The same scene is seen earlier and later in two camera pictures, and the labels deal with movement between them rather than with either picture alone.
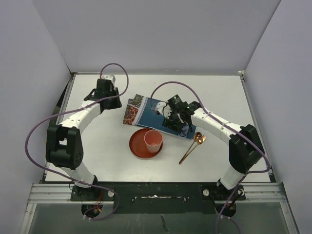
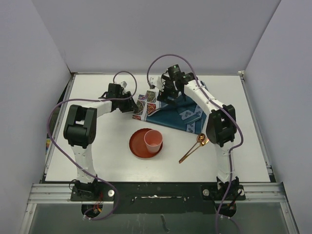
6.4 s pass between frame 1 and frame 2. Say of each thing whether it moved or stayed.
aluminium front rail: stayed
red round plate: stayed
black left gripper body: moved
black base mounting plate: stayed
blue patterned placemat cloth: moved
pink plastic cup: stayed
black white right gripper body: moved
